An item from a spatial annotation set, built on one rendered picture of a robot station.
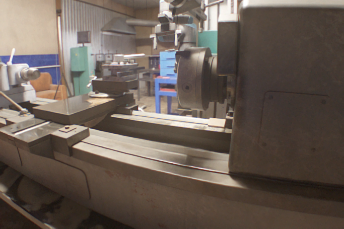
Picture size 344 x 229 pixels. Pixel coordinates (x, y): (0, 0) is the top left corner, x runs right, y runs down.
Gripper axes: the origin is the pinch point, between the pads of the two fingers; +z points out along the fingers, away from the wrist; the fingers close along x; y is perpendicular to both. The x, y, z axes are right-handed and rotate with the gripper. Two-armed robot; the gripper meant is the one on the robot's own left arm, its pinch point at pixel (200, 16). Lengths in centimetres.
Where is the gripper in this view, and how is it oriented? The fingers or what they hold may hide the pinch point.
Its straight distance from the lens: 86.1
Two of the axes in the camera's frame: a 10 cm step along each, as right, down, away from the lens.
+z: 6.7, 2.2, 7.0
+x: 7.2, 0.1, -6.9
